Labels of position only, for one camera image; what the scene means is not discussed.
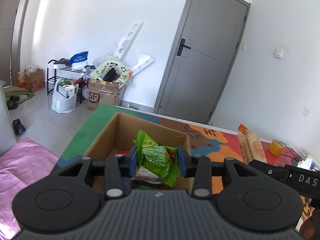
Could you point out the large white wall switch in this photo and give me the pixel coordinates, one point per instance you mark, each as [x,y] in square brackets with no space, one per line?
[278,53]

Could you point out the long white plastic board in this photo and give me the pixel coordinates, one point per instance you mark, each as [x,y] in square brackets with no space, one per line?
[127,38]

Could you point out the panda print seat cushion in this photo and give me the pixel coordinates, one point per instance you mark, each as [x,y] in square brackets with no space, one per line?
[98,73]

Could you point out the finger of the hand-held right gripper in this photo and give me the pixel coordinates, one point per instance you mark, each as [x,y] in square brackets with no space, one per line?
[270,171]

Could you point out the white plastic shopping bag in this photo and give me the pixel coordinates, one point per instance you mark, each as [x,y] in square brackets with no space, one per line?
[62,102]

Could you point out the pink blanket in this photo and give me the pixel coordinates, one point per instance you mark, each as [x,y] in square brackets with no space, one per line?
[22,170]

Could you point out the yellow tape roll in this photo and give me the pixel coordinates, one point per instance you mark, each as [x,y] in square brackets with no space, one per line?
[275,148]

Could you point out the orange and white snack packet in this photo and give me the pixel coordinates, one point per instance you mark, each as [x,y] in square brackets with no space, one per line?
[251,147]

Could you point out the white wall socket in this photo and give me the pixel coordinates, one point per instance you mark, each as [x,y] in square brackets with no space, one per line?
[305,111]

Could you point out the black shoe rack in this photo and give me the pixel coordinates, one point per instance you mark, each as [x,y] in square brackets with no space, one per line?
[51,66]

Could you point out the short white plastic board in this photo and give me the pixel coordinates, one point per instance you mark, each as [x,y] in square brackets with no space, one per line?
[142,61]

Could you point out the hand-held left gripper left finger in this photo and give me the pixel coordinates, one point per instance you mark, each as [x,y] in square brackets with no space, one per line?
[133,161]

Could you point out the green and white tissue box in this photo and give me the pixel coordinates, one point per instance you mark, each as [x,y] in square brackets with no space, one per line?
[308,162]

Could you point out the colourful printed table mat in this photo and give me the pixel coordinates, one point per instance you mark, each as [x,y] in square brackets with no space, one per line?
[225,140]

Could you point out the small brown cardboard box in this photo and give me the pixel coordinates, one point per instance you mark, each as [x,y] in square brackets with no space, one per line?
[35,81]

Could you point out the person's right forearm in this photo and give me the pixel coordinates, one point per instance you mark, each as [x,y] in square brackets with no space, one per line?
[311,227]

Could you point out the clear plastic bag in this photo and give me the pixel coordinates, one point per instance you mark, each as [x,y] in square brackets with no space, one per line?
[102,60]

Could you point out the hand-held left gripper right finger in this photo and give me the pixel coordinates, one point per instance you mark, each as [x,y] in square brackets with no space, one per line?
[180,162]

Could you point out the grey door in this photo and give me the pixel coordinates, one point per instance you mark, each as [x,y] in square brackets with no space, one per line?
[200,67]

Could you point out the dark glossy snack packet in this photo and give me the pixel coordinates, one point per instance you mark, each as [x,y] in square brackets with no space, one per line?
[146,177]

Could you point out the grey wardrobe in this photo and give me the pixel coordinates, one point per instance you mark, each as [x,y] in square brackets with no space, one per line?
[10,30]

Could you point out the orange and white carton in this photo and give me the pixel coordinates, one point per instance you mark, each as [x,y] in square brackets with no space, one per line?
[21,80]

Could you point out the blue plastic bag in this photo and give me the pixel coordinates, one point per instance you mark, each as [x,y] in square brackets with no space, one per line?
[79,58]

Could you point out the light green snack packet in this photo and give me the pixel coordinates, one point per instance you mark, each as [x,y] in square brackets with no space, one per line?
[155,160]

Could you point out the black shoe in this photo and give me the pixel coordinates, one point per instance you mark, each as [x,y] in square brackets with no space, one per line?
[19,126]
[12,103]

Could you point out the taped brown cardboard box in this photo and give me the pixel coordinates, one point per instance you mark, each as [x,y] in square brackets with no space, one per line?
[105,96]

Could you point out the green floor mat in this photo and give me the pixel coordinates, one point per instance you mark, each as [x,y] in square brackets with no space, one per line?
[25,96]

